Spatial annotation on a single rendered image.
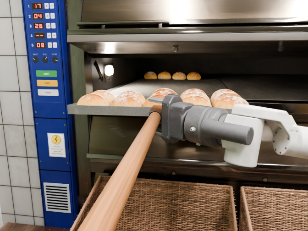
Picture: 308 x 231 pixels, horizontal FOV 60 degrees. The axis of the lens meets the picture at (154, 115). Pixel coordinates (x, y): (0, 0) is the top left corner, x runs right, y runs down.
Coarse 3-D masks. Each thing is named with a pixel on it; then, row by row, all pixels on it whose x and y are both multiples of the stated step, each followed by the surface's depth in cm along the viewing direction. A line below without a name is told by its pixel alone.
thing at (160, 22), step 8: (80, 24) 94; (88, 24) 93; (96, 24) 93; (104, 24) 93; (112, 24) 92; (120, 24) 92; (128, 24) 91; (136, 24) 91; (144, 24) 91; (152, 24) 90; (160, 24) 89; (168, 24) 90
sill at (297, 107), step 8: (256, 104) 100; (264, 104) 99; (272, 104) 99; (280, 104) 98; (288, 104) 98; (296, 104) 98; (304, 104) 97; (288, 112) 99; (296, 112) 98; (304, 112) 98
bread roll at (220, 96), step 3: (222, 93) 84; (225, 93) 84; (228, 93) 84; (231, 93) 84; (234, 93) 84; (216, 96) 85; (219, 96) 84; (222, 96) 83; (225, 96) 83; (237, 96) 83; (240, 96) 84; (213, 99) 85; (216, 99) 84; (219, 99) 83; (213, 102) 85; (216, 102) 84; (213, 105) 85
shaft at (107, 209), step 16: (144, 128) 52; (144, 144) 44; (128, 160) 36; (112, 176) 32; (128, 176) 33; (112, 192) 28; (128, 192) 31; (96, 208) 25; (112, 208) 26; (96, 224) 23; (112, 224) 24
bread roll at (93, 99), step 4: (84, 96) 81; (88, 96) 80; (92, 96) 80; (96, 96) 80; (100, 96) 81; (80, 100) 81; (84, 100) 80; (88, 100) 80; (92, 100) 80; (96, 100) 80; (100, 100) 80; (104, 100) 81; (80, 104) 80; (84, 104) 80; (88, 104) 80; (92, 104) 79; (96, 104) 80; (100, 104) 80; (104, 104) 80; (108, 104) 82
